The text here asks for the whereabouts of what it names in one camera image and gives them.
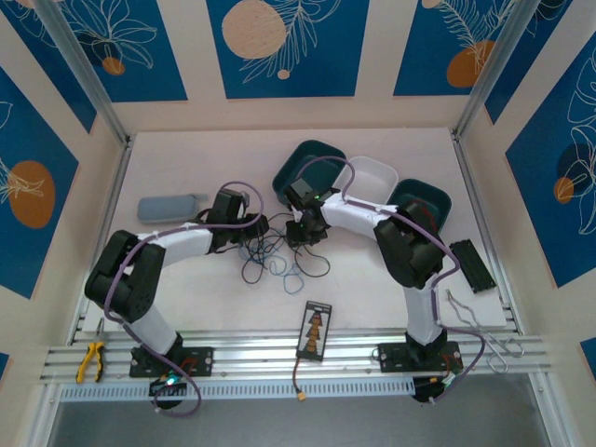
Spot thin black cable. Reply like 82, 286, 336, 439
239, 211, 332, 285

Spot thin blue cable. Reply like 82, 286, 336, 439
239, 241, 304, 295

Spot teal plastic bin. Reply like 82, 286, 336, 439
271, 138, 348, 209
386, 178, 453, 234

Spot grey fabric pouch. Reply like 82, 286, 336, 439
137, 192, 210, 226

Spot white plastic bin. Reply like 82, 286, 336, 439
334, 156, 400, 206

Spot black card with orange figure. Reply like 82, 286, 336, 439
296, 300, 333, 362

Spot lead with yellow connector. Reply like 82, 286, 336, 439
291, 358, 308, 404

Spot black ridged tray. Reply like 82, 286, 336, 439
449, 239, 496, 294

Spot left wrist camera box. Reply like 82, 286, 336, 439
211, 189, 255, 220

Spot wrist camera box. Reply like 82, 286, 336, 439
286, 178, 320, 204
211, 189, 255, 220

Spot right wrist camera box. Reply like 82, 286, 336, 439
286, 178, 320, 204

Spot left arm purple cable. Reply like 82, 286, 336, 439
102, 181, 265, 417

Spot aluminium rail frame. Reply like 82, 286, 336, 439
39, 328, 558, 386

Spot aluminium side rail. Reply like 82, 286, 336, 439
68, 134, 136, 345
450, 129, 522, 334

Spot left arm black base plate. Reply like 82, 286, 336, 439
129, 346, 215, 379

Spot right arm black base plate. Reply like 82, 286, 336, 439
377, 342, 465, 373

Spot white slotted cable duct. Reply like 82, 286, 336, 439
60, 377, 415, 402

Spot yellow handled pliers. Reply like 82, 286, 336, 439
75, 341, 106, 385

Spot aluminium corner post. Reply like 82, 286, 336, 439
452, 0, 544, 141
34, 0, 132, 146

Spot silver metal wire hooks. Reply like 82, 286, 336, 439
444, 288, 525, 375

